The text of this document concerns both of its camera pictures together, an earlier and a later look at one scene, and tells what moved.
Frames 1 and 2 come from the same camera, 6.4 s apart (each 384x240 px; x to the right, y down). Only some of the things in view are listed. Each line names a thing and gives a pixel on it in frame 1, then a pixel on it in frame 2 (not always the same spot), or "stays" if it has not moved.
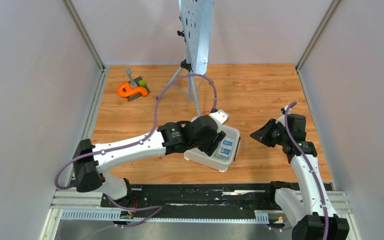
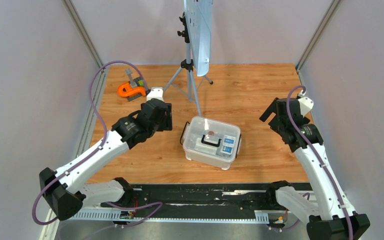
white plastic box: (223, 155) stays
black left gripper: (210, 147) -> (167, 124)
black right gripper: (262, 132) -> (271, 109)
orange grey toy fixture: (133, 88) stays
